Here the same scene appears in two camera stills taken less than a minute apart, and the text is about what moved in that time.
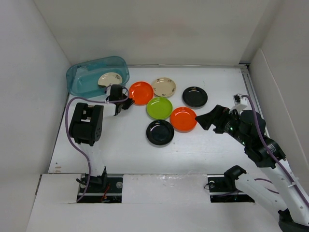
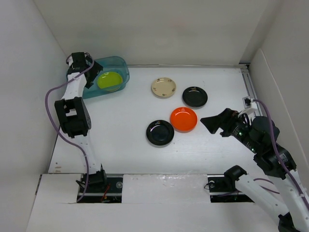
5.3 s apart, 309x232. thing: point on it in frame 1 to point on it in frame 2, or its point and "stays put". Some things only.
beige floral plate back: x=164 y=87 stays put
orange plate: x=182 y=119 stays put
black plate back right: x=195 y=96 stays put
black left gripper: x=130 y=102 to x=96 y=69
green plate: x=159 y=108 to x=109 y=81
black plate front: x=160 y=132 stays put
